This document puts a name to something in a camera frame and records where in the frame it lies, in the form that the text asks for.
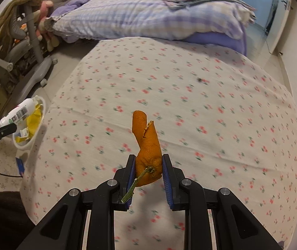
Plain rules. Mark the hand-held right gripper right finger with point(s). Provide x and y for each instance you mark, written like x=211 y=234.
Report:
x=167 y=183

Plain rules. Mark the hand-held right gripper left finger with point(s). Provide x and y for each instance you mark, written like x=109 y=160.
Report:
x=130 y=181

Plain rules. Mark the white plastic bottle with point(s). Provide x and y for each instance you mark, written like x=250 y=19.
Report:
x=21 y=112

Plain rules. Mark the white bowl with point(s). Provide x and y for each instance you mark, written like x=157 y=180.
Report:
x=35 y=136

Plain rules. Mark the yellow wrapper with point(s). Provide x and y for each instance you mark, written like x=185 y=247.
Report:
x=35 y=119

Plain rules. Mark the orange peel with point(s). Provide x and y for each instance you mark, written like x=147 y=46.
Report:
x=148 y=145

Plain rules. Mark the cherry print bed sheet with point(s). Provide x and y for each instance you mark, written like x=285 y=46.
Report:
x=190 y=135

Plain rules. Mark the grey chair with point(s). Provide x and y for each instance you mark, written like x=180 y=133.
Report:
x=34 y=65

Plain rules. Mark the beige plush toy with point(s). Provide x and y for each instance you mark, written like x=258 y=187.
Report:
x=50 y=37

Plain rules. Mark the pink plush toy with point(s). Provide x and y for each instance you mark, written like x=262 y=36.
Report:
x=44 y=9

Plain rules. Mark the purple blanket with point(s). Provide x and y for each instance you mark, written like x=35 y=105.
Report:
x=216 y=40

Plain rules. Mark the white door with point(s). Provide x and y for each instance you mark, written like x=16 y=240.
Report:
x=281 y=18

